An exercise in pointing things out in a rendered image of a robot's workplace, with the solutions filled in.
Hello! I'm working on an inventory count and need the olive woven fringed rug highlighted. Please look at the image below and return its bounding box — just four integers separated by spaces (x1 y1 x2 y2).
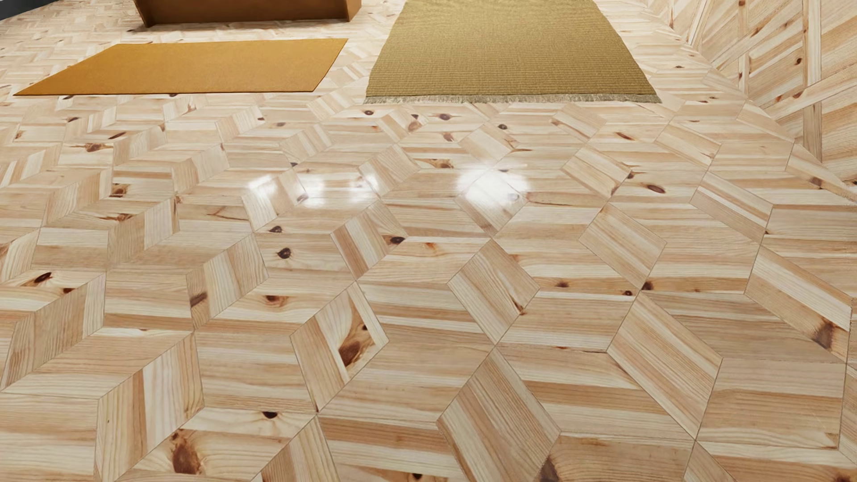
364 0 662 104

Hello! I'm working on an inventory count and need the brown wooden cabinet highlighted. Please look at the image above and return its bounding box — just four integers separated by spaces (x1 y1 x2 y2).
133 0 363 28

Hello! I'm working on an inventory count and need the orange flat floor mat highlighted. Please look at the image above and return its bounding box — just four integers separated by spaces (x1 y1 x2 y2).
14 38 349 96

